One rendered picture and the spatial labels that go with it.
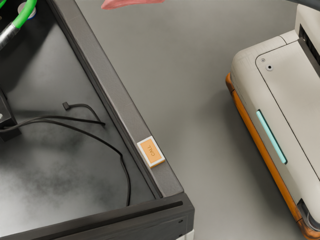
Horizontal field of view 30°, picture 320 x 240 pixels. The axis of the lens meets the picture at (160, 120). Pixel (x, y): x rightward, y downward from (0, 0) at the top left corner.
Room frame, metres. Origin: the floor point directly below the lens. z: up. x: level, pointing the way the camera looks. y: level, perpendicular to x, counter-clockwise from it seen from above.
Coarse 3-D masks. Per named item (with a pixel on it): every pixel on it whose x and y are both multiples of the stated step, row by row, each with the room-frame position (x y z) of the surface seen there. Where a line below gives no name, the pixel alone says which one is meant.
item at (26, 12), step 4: (28, 0) 0.53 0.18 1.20; (32, 0) 0.52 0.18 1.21; (36, 0) 0.53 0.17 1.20; (28, 4) 0.52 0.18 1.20; (32, 4) 0.52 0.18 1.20; (24, 8) 0.52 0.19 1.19; (28, 8) 0.52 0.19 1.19; (32, 8) 0.52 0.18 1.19; (20, 12) 0.52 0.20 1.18; (24, 12) 0.52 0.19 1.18; (28, 12) 0.52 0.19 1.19; (20, 16) 0.52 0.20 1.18; (24, 16) 0.52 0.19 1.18; (28, 16) 0.52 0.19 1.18; (16, 20) 0.51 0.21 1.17; (20, 20) 0.51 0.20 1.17; (24, 20) 0.51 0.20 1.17; (16, 24) 0.51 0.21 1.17; (20, 24) 0.51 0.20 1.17
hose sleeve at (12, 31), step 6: (12, 24) 0.51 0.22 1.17; (6, 30) 0.51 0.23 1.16; (12, 30) 0.50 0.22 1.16; (18, 30) 0.51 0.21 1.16; (0, 36) 0.50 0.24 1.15; (6, 36) 0.50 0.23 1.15; (12, 36) 0.50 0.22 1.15; (0, 42) 0.49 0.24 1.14; (6, 42) 0.50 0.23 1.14; (0, 48) 0.49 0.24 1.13
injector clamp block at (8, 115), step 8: (0, 88) 0.55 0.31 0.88; (0, 96) 0.48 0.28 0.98; (0, 104) 0.47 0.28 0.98; (8, 104) 0.50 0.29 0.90; (0, 112) 0.45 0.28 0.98; (8, 112) 0.45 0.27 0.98; (0, 120) 0.43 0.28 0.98; (8, 120) 0.44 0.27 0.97; (0, 128) 0.43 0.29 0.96; (16, 128) 0.44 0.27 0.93; (0, 136) 0.42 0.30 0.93; (8, 136) 0.43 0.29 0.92; (16, 136) 0.43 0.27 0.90
